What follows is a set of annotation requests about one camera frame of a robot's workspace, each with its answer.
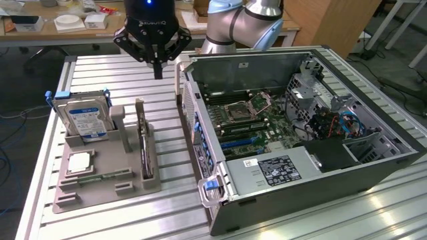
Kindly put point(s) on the blue case latch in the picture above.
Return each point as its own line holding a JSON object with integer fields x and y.
{"x": 209, "y": 186}

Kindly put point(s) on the metal disk bay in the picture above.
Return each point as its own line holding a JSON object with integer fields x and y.
{"x": 374, "y": 147}

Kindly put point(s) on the grey parts rack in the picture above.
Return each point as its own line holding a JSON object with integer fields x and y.
{"x": 100, "y": 196}

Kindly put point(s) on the white box with black lid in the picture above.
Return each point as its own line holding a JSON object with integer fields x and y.
{"x": 28, "y": 26}

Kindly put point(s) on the metal socket cover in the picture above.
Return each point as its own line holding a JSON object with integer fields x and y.
{"x": 260, "y": 100}

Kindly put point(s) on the small white box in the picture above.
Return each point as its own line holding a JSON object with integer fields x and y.
{"x": 96, "y": 21}

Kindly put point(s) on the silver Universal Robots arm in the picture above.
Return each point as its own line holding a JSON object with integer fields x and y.
{"x": 227, "y": 22}

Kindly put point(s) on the grey cup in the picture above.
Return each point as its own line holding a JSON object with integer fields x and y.
{"x": 48, "y": 3}

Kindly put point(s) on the hard disk with blue caddy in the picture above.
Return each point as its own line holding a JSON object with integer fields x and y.
{"x": 84, "y": 120}

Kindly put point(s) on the black stand base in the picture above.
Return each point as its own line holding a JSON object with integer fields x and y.
{"x": 403, "y": 83}

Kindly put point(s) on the white table frame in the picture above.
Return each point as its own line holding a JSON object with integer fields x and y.
{"x": 383, "y": 22}

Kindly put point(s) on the silver chipset heatsink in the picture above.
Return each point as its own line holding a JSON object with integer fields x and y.
{"x": 275, "y": 147}

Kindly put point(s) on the open black PC case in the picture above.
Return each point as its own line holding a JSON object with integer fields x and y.
{"x": 300, "y": 200}

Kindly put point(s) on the silver CPU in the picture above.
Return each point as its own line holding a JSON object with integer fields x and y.
{"x": 79, "y": 162}

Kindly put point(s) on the black chair base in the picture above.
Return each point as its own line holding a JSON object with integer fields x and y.
{"x": 35, "y": 58}

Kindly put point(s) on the white paper stack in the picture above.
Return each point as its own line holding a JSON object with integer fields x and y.
{"x": 193, "y": 22}

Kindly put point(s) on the wooden desk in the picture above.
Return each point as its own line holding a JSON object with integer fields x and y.
{"x": 100, "y": 32}

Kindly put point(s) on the CPU socket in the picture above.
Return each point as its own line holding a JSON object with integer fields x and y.
{"x": 237, "y": 112}

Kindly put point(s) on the green RAM stick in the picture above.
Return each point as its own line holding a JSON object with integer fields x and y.
{"x": 96, "y": 177}

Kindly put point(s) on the green motherboard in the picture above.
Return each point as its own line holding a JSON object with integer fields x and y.
{"x": 277, "y": 125}

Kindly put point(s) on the black graphics card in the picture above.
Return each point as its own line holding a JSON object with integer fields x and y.
{"x": 144, "y": 130}

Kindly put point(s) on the wooden cabinet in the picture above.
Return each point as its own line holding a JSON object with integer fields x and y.
{"x": 340, "y": 25}

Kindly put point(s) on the grey power supply unit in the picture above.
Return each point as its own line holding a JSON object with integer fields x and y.
{"x": 253, "y": 180}

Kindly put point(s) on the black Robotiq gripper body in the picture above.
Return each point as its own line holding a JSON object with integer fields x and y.
{"x": 149, "y": 22}

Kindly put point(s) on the metal drive cage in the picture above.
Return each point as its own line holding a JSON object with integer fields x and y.
{"x": 304, "y": 96}

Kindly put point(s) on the white round holder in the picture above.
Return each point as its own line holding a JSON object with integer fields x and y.
{"x": 68, "y": 23}

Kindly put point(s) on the blue expansion slot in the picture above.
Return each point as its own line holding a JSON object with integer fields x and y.
{"x": 236, "y": 143}

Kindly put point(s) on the black RAM slot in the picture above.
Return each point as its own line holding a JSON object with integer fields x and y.
{"x": 229, "y": 100}
{"x": 227, "y": 94}

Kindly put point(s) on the red package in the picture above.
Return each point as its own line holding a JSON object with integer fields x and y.
{"x": 109, "y": 11}

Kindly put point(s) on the installed RAM stick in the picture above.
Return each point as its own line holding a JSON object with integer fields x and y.
{"x": 243, "y": 128}

